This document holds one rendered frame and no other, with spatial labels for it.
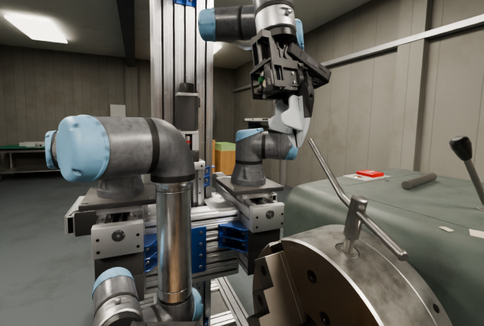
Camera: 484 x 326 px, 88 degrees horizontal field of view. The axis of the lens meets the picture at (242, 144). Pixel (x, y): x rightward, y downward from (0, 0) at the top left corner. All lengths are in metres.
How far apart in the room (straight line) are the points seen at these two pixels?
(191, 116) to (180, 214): 0.55
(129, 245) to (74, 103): 7.25
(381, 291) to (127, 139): 0.44
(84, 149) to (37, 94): 7.72
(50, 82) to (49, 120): 0.96
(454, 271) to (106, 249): 0.78
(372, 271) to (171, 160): 0.38
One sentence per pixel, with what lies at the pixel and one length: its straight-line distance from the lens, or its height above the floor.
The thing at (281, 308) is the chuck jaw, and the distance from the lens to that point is 0.46.
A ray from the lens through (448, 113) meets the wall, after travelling 3.39.
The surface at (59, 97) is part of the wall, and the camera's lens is 8.06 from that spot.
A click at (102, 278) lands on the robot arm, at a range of 0.63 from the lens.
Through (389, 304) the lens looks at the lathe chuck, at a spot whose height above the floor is 1.20.
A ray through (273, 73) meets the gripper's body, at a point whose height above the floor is 1.50.
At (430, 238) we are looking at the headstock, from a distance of 0.52.
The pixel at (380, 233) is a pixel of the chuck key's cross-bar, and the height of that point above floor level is 1.29.
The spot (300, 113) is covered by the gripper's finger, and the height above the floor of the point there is 1.44.
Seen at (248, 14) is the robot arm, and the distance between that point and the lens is 0.64.
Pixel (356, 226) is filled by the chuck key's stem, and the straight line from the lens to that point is 0.41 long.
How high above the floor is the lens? 1.42
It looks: 5 degrees down
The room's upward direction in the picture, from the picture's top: 1 degrees clockwise
